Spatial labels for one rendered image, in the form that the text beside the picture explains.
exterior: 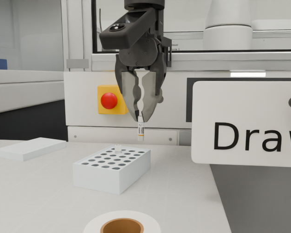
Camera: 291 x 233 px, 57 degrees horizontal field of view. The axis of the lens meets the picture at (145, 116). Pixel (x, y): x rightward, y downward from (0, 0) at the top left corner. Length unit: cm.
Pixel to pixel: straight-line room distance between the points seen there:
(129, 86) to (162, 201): 20
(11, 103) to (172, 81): 68
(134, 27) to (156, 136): 37
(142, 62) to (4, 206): 30
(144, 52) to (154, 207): 25
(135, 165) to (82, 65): 36
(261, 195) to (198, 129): 45
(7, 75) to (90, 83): 48
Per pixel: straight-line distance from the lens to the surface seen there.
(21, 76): 120
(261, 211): 80
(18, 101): 118
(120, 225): 28
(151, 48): 46
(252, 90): 37
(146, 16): 45
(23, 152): 62
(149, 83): 46
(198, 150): 37
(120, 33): 39
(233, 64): 70
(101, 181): 43
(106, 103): 64
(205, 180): 48
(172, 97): 69
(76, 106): 74
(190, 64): 68
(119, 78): 49
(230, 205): 78
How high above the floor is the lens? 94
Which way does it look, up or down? 9 degrees down
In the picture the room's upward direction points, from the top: straight up
